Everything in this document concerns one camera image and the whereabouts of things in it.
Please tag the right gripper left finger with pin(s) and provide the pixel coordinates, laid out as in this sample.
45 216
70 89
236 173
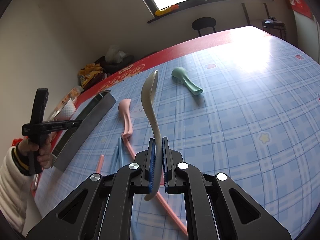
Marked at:
101 206

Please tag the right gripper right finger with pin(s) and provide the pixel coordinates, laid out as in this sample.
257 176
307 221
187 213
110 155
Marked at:
216 207

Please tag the blue chopstick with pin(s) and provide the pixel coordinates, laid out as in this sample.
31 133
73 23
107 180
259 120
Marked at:
120 152
113 160

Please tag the pink spoon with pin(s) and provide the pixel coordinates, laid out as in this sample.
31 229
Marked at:
124 111

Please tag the beige spoon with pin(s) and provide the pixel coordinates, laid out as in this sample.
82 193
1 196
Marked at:
147 97

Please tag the white sleeve forearm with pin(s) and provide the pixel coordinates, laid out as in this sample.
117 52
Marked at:
15 188

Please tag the person's left hand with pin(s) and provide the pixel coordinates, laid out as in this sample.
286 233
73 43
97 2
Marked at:
45 158

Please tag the steel utensil tray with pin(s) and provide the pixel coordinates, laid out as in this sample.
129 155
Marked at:
90 113

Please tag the white textured bowl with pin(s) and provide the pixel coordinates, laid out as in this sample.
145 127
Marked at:
65 111

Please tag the tissue pack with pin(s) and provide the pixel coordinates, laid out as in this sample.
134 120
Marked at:
72 95

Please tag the yellow clothes pile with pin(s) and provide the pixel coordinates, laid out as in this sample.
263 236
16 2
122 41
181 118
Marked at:
90 75

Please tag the white plastic bag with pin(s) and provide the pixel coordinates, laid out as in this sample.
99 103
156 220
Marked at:
115 54

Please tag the blue plaid table mat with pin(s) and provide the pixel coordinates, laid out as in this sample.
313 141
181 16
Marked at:
257 120

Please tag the green spoon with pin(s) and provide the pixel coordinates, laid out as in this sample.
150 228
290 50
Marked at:
181 74

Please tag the yellow cloth on sill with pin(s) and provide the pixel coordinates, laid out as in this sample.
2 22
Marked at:
167 10

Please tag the black round chair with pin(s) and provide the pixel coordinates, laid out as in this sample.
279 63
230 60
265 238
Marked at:
202 23

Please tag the black rice cooker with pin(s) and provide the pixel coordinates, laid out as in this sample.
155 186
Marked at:
274 27

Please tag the white refrigerator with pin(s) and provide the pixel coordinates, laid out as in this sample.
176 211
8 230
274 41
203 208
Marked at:
308 35

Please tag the red cloth on fridge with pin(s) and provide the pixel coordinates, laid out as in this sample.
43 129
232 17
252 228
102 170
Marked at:
301 7

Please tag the black folding frame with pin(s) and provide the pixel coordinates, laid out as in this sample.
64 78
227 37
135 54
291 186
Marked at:
255 13

